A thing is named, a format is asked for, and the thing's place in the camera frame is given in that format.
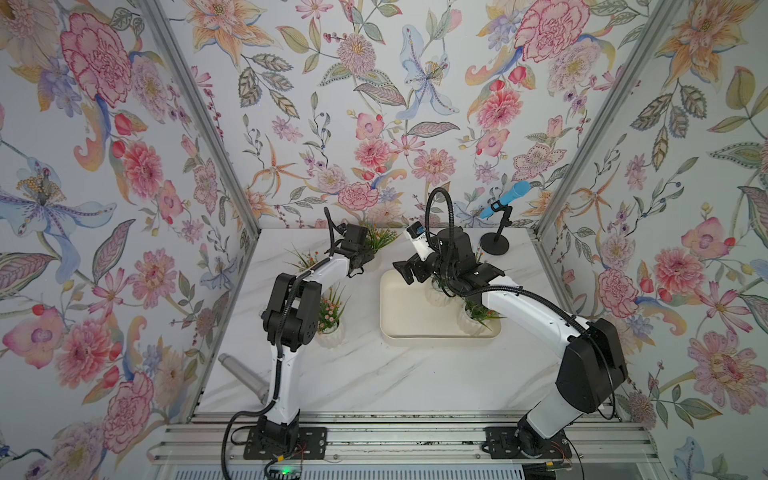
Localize cream storage tray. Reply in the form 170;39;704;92
379;270;501;347

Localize potted plant pink flowers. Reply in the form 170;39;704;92
315;286;347;349

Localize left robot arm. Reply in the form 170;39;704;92
262;224;375;426

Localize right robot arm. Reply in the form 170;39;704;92
394;222;628;457

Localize potted plant orange flowers left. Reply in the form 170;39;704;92
289;248;320;273

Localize blue microphone on black stand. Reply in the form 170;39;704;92
478;180;533;256

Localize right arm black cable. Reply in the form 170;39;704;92
422;187;619;421

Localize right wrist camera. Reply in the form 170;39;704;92
406;221;434;261

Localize grey cylinder at left wall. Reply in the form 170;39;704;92
218;353;270;404

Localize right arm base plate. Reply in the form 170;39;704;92
481;426;573;462

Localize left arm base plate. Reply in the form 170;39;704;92
243;427;328;460

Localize aluminium mounting rail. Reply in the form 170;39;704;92
148;411;659;465

